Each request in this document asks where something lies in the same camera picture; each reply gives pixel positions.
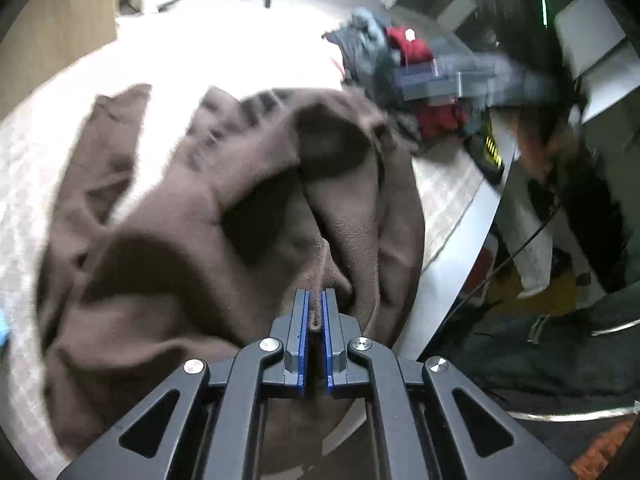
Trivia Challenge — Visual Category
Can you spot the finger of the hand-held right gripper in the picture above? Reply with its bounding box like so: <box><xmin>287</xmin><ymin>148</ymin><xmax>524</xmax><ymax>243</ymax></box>
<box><xmin>400</xmin><ymin>79</ymin><xmax>471</xmax><ymax>104</ymax></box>
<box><xmin>392</xmin><ymin>57</ymin><xmax>481</xmax><ymax>82</ymax></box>

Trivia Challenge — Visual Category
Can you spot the person's grey zip jacket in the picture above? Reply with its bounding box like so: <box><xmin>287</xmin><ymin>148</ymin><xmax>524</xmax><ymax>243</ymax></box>
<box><xmin>434</xmin><ymin>287</ymin><xmax>640</xmax><ymax>413</ymax></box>

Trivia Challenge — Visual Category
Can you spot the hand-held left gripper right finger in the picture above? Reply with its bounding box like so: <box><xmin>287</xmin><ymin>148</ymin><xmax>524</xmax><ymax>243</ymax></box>
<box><xmin>321</xmin><ymin>290</ymin><xmax>576</xmax><ymax>480</ymax></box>

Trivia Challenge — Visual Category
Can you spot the black yellow striped garment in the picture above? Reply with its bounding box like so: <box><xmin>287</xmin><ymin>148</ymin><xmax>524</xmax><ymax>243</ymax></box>
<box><xmin>464</xmin><ymin>110</ymin><xmax>507</xmax><ymax>182</ymax></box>

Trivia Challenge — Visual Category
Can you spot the brown fleece sweater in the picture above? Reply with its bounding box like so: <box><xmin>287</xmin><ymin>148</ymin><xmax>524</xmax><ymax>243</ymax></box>
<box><xmin>35</xmin><ymin>84</ymin><xmax>427</xmax><ymax>476</ymax></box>

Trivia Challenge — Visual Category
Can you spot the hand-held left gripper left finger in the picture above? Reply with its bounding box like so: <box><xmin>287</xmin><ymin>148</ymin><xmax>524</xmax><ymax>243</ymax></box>
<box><xmin>57</xmin><ymin>290</ymin><xmax>309</xmax><ymax>480</ymax></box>

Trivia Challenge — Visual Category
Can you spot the red garment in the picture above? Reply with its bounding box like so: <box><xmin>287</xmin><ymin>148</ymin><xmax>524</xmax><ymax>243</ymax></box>
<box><xmin>385</xmin><ymin>25</ymin><xmax>469</xmax><ymax>142</ymax></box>

